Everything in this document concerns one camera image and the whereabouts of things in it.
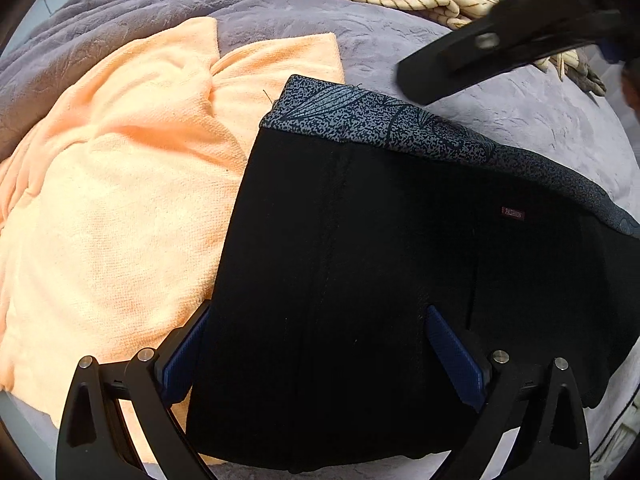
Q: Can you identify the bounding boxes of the lavender plush blanket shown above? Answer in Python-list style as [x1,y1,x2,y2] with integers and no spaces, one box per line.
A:
[0,0,640,480]

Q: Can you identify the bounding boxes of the orange towel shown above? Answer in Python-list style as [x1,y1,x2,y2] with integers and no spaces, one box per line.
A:
[0,16,347,466]

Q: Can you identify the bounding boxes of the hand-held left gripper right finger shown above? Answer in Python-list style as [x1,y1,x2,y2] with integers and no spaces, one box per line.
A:
[425,305,592,480]

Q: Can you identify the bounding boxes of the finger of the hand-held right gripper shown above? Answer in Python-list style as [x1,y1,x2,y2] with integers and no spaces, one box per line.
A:
[397,7,626,107]

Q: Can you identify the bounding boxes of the grey knitted cloth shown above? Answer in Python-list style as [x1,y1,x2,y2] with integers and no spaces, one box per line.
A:
[567,47,608,96]

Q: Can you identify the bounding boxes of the black pants with patterned waistband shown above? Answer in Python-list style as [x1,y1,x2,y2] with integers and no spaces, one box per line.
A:
[186,74,640,476]

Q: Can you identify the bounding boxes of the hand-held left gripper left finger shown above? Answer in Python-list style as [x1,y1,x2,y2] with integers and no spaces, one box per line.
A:
[56,302,221,480]

